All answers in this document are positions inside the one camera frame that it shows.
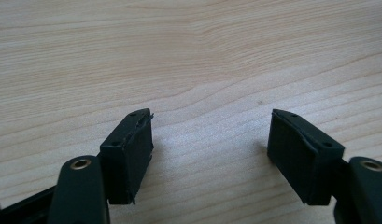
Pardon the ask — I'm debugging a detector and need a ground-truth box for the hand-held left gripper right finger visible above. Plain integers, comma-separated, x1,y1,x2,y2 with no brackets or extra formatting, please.
266,108,346,206

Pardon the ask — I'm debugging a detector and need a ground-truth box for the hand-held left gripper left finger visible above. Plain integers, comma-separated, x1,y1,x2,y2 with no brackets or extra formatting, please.
98,107,155,206

